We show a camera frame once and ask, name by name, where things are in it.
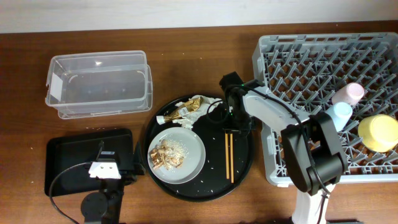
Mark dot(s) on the grey plate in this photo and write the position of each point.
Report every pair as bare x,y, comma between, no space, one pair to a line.
192,165

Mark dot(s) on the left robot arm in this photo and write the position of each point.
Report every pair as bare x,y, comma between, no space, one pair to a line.
104,206

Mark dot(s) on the black rectangular tray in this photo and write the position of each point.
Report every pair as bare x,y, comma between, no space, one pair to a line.
68,151

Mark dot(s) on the food scraps with rice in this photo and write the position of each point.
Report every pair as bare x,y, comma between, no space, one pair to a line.
169,154

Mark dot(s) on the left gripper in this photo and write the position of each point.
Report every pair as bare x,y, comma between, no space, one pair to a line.
101,147

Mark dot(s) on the crumpled white napkin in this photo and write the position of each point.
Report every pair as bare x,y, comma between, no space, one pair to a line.
188,121

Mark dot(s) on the gold foil wrapper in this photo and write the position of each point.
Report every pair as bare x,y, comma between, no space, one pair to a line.
185,108

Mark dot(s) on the yellow bowl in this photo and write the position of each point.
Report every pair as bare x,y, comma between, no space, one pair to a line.
379,132

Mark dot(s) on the pink cup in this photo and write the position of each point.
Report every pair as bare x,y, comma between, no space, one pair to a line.
351,94

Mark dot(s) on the blue cup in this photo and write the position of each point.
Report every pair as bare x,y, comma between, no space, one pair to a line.
340,114

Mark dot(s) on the round black serving tray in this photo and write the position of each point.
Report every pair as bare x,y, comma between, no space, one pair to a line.
211,182

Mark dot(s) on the clear plastic storage bin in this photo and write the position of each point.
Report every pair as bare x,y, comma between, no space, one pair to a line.
99,84

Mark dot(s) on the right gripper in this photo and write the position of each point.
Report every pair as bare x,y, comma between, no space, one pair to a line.
229,126

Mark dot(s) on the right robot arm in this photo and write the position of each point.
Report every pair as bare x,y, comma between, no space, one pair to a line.
313,154

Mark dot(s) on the grey dishwasher rack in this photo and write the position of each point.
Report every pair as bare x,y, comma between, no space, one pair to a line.
307,70

